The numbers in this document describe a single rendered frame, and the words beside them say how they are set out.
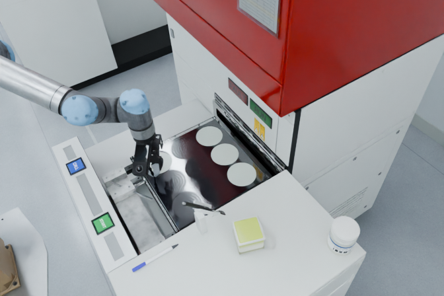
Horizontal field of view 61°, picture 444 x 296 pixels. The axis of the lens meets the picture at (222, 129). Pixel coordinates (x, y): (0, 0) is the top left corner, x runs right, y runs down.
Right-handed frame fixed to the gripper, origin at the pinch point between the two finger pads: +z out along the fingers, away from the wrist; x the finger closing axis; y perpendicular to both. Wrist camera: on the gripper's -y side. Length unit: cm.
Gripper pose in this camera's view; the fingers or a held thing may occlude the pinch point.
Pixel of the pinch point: (153, 176)
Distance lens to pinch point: 133.5
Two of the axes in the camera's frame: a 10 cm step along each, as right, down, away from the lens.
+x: -10.0, -0.2, 0.8
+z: 0.5, 6.8, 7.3
